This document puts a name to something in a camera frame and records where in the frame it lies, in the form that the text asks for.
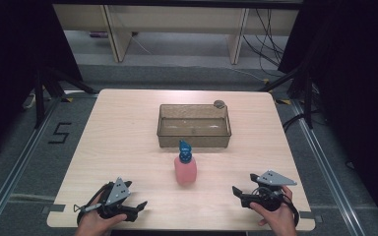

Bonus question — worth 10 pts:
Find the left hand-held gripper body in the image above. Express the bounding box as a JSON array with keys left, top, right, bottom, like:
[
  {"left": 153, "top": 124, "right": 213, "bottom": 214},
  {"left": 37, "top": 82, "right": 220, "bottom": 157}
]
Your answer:
[{"left": 95, "top": 177, "right": 140, "bottom": 222}]

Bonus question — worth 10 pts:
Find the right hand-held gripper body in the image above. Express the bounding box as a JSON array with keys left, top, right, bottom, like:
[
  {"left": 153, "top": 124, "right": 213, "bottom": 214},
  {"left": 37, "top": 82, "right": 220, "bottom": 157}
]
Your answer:
[{"left": 240, "top": 169, "right": 298, "bottom": 212}]

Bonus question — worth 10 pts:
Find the pink bottle with blue pump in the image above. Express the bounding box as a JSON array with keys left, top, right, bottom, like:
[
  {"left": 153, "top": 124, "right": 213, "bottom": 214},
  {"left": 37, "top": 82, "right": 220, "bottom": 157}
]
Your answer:
[{"left": 173, "top": 140, "right": 198, "bottom": 188}]

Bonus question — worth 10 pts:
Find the clear brown plastic container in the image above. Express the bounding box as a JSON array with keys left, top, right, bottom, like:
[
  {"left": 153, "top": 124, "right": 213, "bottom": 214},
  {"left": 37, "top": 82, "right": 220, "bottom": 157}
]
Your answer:
[{"left": 156, "top": 103, "right": 233, "bottom": 149}]

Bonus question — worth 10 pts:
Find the person's right hand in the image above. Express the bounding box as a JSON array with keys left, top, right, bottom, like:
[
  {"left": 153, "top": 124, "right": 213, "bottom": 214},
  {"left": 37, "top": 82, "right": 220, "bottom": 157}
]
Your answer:
[{"left": 249, "top": 185, "right": 298, "bottom": 236}]

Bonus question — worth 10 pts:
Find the person's left hand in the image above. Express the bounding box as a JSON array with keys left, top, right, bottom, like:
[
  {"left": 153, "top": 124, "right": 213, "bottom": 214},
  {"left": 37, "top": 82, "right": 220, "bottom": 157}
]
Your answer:
[{"left": 74, "top": 202, "right": 128, "bottom": 236}]

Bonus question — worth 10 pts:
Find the black metal stand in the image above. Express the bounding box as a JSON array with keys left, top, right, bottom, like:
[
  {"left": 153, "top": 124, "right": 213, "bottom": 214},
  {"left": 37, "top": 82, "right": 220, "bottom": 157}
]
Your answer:
[
  {"left": 33, "top": 66, "right": 98, "bottom": 130},
  {"left": 258, "top": 63, "right": 315, "bottom": 131}
]

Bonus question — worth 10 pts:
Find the black curtain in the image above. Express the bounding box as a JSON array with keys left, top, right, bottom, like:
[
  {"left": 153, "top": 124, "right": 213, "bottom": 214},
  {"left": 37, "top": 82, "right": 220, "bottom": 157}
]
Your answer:
[
  {"left": 0, "top": 0, "right": 84, "bottom": 165},
  {"left": 277, "top": 0, "right": 378, "bottom": 227}
]

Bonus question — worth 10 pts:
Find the small purple object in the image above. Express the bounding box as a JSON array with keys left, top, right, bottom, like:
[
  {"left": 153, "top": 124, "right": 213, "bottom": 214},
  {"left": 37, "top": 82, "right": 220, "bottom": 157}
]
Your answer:
[{"left": 89, "top": 30, "right": 109, "bottom": 39}]

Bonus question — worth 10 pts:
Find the light wooden desk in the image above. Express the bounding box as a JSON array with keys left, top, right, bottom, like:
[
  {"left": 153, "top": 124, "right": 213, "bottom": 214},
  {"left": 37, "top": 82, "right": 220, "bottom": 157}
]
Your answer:
[{"left": 52, "top": 3, "right": 300, "bottom": 65}]

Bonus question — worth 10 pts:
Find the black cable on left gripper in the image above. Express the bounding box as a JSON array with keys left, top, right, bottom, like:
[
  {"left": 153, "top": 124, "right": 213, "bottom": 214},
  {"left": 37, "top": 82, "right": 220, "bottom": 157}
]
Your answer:
[{"left": 73, "top": 182, "right": 112, "bottom": 227}]

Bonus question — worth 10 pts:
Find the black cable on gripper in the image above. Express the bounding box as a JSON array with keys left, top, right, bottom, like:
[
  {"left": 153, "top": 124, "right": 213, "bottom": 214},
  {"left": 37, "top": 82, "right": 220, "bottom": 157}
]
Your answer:
[
  {"left": 73, "top": 182, "right": 112, "bottom": 227},
  {"left": 283, "top": 193, "right": 300, "bottom": 228}
]

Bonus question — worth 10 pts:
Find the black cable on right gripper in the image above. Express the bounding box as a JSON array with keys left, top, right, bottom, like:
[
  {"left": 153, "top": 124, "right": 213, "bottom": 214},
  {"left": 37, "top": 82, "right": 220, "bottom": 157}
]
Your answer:
[{"left": 283, "top": 193, "right": 300, "bottom": 228}]

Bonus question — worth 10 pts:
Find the metal floor rail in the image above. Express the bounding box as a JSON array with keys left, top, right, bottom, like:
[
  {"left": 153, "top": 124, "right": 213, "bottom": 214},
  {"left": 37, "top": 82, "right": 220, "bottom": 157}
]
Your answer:
[
  {"left": 0, "top": 97, "right": 64, "bottom": 236},
  {"left": 289, "top": 98, "right": 368, "bottom": 236}
]

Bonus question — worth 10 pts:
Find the black floor cable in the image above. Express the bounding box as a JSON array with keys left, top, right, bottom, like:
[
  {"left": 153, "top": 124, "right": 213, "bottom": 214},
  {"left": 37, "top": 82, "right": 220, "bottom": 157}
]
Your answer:
[{"left": 282, "top": 110, "right": 321, "bottom": 133}]

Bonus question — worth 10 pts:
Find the white cable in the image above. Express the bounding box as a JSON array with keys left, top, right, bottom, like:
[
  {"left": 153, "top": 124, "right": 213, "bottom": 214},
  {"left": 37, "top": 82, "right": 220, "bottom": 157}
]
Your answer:
[{"left": 224, "top": 65, "right": 268, "bottom": 84}]

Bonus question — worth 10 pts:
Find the bundle of black cables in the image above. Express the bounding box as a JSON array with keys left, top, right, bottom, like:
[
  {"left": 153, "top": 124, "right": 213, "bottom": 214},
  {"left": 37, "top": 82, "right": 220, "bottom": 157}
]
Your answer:
[{"left": 241, "top": 8, "right": 287, "bottom": 79}]

